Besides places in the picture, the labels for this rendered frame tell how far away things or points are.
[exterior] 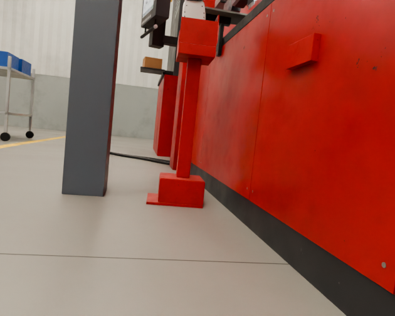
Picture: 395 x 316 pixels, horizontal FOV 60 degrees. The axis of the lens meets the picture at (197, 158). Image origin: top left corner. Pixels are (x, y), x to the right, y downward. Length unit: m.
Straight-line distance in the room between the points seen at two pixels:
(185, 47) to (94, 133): 0.55
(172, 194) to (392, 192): 1.01
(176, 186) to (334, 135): 0.84
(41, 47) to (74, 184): 7.78
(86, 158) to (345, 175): 1.13
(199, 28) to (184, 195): 0.72
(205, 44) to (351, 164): 0.94
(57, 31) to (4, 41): 1.21
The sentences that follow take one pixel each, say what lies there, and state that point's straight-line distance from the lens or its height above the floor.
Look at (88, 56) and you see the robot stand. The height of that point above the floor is 0.61.
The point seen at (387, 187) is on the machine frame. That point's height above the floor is 0.28.
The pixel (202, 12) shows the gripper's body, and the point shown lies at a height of 0.85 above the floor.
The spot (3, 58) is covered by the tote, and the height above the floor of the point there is 0.93.
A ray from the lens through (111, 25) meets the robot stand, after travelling 1.63.
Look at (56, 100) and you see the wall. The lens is 9.05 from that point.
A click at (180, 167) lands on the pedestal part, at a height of 0.17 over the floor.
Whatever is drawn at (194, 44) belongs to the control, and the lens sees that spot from 1.52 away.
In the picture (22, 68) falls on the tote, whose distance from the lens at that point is 4.96.
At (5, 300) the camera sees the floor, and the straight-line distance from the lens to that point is 0.75.
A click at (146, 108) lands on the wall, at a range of 8.82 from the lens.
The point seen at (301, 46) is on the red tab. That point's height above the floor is 0.60.
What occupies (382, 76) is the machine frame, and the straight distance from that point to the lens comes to 0.75.
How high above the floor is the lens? 0.34
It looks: 5 degrees down
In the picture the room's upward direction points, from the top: 6 degrees clockwise
